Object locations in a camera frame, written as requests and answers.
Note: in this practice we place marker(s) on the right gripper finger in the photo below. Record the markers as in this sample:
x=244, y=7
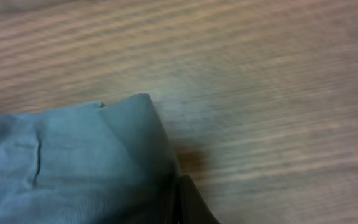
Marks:
x=191, y=207

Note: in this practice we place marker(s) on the grey shorts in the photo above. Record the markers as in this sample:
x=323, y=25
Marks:
x=89, y=163

